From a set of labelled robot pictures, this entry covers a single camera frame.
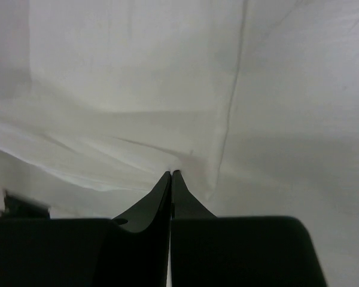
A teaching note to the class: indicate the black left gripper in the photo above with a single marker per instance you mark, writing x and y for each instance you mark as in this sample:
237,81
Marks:
17,206

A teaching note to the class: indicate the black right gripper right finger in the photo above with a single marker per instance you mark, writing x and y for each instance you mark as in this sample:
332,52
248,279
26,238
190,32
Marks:
184,205

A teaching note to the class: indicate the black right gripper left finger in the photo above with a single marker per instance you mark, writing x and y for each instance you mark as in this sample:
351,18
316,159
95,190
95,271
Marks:
135,252

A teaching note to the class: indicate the white garment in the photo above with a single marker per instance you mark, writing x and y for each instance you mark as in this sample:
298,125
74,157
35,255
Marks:
107,95

